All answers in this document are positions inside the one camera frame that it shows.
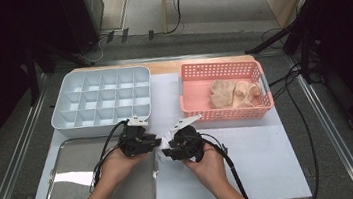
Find pale peach sock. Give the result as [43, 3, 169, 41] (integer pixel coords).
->
[230, 89, 260, 110]
[231, 79, 264, 102]

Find hand-held gripper cable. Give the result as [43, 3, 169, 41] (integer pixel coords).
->
[85, 118, 138, 188]
[197, 127, 250, 199]

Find left hand-held gripper cable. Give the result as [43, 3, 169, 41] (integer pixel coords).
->
[85, 118, 138, 188]

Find beige sock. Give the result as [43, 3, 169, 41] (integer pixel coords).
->
[208, 77, 241, 111]
[209, 89, 238, 111]

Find thin black hanging cable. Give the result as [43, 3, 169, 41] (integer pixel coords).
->
[160, 0, 188, 35]

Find person's right hand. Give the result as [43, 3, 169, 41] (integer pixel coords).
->
[180, 140, 231, 199]

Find black cable bundle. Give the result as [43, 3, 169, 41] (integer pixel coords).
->
[260, 24, 314, 102]

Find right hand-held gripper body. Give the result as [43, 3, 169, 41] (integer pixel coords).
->
[166, 114, 209, 166]

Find person's left hand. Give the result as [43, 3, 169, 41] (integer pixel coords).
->
[97, 144, 152, 188]

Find metal tray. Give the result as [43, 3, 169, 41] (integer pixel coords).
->
[36, 129, 163, 199]

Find small black floor block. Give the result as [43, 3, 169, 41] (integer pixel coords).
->
[104, 29, 118, 44]
[118, 26, 132, 43]
[146, 29, 157, 42]

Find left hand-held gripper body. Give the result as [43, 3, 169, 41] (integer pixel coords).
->
[114, 114, 154, 159]

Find pink perforated plastic basket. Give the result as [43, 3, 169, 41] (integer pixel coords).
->
[175, 53, 276, 128]

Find white sock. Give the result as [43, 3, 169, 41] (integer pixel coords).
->
[166, 128, 181, 145]
[155, 144, 173, 165]

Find right hand-held gripper cable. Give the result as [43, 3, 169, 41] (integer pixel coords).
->
[197, 127, 250, 199]

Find white floor cable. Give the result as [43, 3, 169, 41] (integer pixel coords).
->
[75, 36, 107, 65]

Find long black floor cable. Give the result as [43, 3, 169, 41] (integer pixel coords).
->
[282, 80, 325, 199]

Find white divided organizer box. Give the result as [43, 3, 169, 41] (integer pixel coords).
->
[45, 62, 158, 143]

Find black cabinet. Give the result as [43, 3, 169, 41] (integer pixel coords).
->
[51, 0, 111, 59]

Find black metal stand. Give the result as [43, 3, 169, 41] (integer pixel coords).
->
[239, 0, 323, 92]
[20, 35, 93, 107]

